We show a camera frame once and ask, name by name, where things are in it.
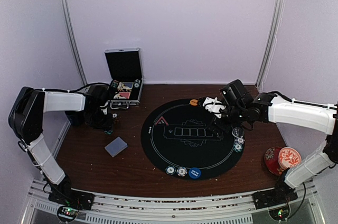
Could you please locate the red card deck in case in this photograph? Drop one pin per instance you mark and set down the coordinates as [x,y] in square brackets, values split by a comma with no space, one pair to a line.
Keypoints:
[122,95]

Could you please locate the blue card deck in case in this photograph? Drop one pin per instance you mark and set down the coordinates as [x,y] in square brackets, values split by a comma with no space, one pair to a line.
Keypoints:
[124,86]

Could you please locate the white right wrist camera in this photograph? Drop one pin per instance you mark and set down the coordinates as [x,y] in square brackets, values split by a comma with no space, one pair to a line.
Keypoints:
[214,106]

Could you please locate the aluminium poker case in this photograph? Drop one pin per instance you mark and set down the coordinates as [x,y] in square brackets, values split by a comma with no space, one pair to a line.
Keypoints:
[125,66]

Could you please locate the green blue 50 chip stack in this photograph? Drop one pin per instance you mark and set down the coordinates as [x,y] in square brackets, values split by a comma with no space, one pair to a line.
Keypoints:
[108,132]

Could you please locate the metal frame post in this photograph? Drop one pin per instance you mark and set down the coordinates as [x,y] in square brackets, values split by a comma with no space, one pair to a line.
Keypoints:
[270,45]
[72,41]

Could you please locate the red triangular all-in marker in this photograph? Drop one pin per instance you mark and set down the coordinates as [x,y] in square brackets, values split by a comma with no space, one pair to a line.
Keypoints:
[161,121]

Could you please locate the red floral plate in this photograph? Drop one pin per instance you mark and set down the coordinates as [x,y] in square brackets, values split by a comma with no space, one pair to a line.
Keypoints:
[271,158]

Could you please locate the orange big blind button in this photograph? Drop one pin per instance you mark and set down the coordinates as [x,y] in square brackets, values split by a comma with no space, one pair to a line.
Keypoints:
[194,102]

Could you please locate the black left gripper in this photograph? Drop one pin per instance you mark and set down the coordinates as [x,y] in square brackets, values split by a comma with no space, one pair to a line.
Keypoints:
[106,125]

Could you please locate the left metal frame post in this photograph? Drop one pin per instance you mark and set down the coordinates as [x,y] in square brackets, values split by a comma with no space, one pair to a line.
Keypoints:
[72,41]

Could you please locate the round black poker mat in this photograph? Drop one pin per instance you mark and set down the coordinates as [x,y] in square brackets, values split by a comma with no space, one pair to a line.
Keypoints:
[187,141]

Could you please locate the blue white 10 chip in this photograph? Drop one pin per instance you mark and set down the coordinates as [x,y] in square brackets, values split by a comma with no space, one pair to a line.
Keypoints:
[239,140]
[181,171]

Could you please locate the blue small blind button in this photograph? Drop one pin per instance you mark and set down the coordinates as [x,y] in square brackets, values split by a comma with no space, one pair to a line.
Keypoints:
[194,173]

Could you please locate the grey playing card deck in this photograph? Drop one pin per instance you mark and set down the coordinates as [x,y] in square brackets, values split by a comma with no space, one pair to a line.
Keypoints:
[116,146]

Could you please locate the right metal frame post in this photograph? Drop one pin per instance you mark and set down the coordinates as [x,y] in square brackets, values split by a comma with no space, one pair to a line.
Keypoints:
[270,45]

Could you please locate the dark blue mug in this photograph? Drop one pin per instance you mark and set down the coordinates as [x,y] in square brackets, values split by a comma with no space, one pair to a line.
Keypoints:
[76,118]

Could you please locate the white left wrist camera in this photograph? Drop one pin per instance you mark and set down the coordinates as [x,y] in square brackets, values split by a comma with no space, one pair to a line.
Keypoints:
[104,108]

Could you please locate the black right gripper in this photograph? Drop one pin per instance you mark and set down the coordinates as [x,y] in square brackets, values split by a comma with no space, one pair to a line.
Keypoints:
[211,128]

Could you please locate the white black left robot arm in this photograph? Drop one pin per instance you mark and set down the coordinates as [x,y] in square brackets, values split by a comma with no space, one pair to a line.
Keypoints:
[26,121]

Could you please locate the mixed chip stack in case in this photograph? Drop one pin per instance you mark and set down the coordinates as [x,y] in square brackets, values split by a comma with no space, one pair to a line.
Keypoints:
[114,84]

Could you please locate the black white dealer button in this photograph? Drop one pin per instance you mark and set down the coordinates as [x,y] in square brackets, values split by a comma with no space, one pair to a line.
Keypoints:
[238,132]

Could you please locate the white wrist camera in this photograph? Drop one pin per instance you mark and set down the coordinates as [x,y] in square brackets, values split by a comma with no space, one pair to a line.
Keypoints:
[104,108]
[214,106]

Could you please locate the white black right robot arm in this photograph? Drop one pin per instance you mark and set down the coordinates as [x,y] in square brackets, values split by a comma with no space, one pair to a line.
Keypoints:
[238,106]

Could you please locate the front aluminium rail base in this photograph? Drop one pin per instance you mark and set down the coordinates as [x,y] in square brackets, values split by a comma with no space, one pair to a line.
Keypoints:
[233,208]

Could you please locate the green chip stack in case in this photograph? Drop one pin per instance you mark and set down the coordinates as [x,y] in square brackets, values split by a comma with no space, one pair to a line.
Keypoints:
[136,83]

